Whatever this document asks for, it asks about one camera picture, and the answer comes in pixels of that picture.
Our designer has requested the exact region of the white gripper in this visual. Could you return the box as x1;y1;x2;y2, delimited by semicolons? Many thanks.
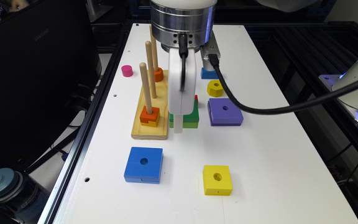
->
168;47;196;134

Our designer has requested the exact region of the green square block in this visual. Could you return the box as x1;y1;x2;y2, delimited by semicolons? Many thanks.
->
183;99;200;129

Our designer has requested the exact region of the orange and yellow stacked block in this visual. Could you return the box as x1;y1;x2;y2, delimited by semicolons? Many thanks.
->
139;106;160;128

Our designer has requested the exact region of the purple square block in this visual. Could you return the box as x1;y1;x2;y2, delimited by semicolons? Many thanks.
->
208;98;244;126

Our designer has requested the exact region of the yellow octagonal block with hole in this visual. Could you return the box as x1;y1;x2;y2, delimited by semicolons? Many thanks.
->
207;80;224;97

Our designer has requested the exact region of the orange block on rear peg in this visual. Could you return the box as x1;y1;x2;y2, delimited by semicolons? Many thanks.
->
154;67;164;82

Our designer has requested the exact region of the small blue rectangular block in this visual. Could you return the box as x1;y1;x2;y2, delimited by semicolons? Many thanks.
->
201;68;218;80

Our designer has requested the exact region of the large blue square block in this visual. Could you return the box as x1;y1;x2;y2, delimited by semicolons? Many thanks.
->
124;147;163;184

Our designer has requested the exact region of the pink cylinder block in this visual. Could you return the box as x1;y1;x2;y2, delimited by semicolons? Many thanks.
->
121;65;133;77

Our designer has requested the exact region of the yellow square block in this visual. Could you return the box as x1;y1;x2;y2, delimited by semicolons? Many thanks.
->
203;165;232;196

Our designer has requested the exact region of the wooden peg base board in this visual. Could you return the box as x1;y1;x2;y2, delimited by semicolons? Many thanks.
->
131;69;170;141

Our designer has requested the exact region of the front wooden peg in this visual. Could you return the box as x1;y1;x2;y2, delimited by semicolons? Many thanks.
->
139;62;153;115

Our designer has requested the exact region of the wooden peg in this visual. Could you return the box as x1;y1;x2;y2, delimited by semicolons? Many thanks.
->
149;25;158;72
145;41;157;98
139;62;153;115

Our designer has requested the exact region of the rear wooden peg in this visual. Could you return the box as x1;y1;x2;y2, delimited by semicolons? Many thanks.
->
149;25;158;72

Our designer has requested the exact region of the middle wooden peg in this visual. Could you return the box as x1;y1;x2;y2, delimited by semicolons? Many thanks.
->
145;41;157;98

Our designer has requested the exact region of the black computer monitor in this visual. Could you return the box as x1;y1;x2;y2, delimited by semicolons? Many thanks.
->
0;0;101;171

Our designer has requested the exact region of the blue lidded water bottle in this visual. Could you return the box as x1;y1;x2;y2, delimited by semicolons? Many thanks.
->
0;168;49;224

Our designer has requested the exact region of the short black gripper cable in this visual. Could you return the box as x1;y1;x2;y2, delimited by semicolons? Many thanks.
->
178;33;188;92

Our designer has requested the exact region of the black thick cable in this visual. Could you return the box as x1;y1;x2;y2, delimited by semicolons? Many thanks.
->
208;53;358;116

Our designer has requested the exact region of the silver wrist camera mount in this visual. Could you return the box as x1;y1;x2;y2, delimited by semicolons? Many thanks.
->
201;32;221;71

